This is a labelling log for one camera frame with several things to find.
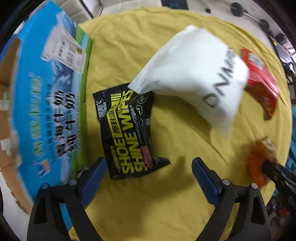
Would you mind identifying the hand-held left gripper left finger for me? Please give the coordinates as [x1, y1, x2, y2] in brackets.
[27, 157, 107, 241]

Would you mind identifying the orange snack packet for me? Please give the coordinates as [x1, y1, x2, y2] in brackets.
[247, 137, 278, 188]

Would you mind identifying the black barbell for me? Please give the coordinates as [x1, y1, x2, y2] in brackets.
[206, 2, 289, 44]

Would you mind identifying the red snack packet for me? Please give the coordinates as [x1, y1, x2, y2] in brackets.
[239, 48, 279, 121]

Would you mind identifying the blue printed cardboard box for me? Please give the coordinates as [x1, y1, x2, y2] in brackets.
[0, 0, 93, 232]

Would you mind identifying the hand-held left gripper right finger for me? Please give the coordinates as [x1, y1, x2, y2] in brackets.
[191, 157, 271, 241]

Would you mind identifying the white soft pouch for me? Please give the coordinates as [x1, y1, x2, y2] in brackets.
[128, 25, 250, 137]

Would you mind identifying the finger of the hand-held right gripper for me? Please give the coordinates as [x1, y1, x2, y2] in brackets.
[261, 160, 296, 190]

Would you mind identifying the black yellow wipes packet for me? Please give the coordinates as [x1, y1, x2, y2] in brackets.
[92, 83, 171, 180]

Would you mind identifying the yellow tablecloth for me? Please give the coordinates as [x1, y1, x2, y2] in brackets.
[67, 6, 292, 241]

